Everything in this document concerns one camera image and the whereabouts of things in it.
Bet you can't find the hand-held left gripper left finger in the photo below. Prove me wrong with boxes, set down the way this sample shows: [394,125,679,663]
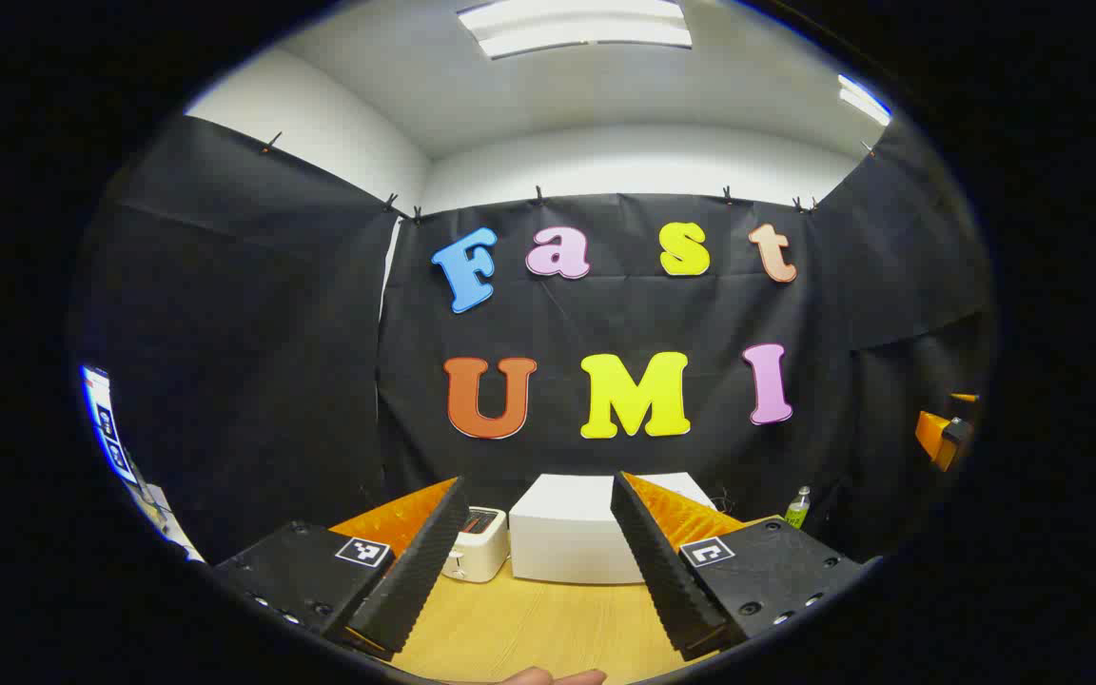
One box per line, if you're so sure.
[213,476,471,662]

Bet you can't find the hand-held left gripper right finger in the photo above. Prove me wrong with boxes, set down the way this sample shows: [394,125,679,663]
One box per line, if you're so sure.
[610,470,868,664]

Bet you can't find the white microwave oven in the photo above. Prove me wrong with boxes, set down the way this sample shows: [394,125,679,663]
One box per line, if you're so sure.
[508,473,715,584]

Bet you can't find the white toaster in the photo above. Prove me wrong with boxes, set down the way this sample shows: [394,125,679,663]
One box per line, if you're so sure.
[441,506,511,583]

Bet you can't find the black backdrop cloth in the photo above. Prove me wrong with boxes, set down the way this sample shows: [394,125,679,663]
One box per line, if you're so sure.
[72,114,996,572]

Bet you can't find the small ceiling light panel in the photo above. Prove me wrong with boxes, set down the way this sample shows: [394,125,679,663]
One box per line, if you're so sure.
[837,74,892,127]

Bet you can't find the large ceiling light panel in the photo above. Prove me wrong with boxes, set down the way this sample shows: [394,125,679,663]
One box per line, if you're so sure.
[456,0,694,60]

